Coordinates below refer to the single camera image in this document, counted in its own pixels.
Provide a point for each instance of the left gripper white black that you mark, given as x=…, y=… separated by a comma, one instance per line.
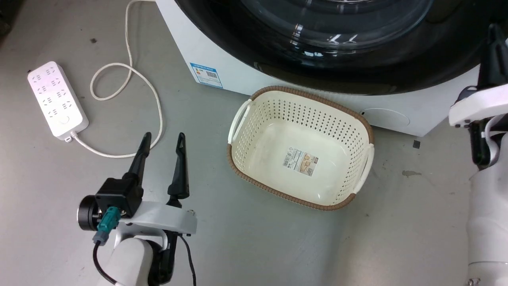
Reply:
x=158, y=216

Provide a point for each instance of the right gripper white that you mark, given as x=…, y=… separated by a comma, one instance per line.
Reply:
x=482, y=105

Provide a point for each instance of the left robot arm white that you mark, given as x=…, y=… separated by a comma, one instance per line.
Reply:
x=131, y=258

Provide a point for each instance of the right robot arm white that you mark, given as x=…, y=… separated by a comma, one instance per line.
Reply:
x=488, y=222

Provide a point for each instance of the black round washing machine door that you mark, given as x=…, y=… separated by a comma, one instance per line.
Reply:
x=416, y=67

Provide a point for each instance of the white washing machine body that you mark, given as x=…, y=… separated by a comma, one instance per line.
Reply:
x=206, y=51

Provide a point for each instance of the blue energy label sticker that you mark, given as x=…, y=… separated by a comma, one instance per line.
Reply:
x=206, y=74

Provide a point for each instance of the cream perforated laundry basket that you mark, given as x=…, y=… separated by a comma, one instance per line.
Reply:
x=270, y=151

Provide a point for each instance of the small black floor scrap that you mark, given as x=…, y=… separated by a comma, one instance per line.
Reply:
x=416, y=144

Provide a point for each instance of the round white filter cover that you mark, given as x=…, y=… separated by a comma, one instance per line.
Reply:
x=387, y=117

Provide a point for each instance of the white power strip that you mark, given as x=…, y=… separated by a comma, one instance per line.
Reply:
x=55, y=99

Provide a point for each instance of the printed basket label sticker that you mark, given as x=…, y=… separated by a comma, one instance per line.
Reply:
x=300, y=161

